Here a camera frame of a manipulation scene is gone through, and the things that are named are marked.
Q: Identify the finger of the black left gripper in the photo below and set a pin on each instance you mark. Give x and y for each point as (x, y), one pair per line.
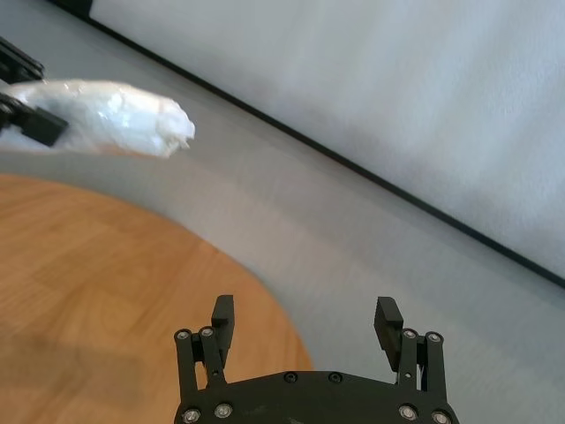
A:
(17, 62)
(44, 126)

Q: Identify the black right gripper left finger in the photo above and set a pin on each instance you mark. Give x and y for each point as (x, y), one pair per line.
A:
(223, 335)

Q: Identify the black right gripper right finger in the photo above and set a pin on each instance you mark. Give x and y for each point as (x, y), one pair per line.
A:
(390, 340)

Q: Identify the white plastic-wrapped sandbag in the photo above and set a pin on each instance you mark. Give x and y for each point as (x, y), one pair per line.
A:
(123, 115)

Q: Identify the black wall trim strip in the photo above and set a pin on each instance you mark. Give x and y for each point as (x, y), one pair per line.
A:
(353, 165)

